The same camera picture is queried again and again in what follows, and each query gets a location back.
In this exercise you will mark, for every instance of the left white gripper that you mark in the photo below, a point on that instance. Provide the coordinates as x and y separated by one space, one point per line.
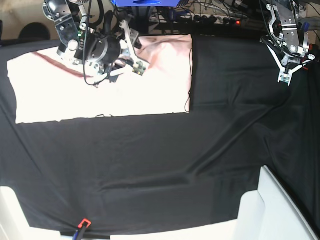
290 59

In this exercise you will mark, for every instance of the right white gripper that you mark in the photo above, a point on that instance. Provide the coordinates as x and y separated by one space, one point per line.
110 56

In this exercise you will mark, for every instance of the pink T-shirt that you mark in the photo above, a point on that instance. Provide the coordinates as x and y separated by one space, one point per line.
48 89

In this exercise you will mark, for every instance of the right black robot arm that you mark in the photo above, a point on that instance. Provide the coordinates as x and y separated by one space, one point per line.
71 19

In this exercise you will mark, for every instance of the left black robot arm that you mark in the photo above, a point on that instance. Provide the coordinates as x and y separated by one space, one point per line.
287 38

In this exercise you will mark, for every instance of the white power strip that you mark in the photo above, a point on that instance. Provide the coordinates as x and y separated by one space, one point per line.
224 20

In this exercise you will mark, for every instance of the black table cloth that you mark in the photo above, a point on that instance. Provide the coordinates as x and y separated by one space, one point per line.
158 173

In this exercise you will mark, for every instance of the red black clamp bottom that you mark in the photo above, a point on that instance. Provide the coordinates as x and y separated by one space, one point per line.
82 228

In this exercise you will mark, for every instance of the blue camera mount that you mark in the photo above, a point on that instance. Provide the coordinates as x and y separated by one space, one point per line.
145 3

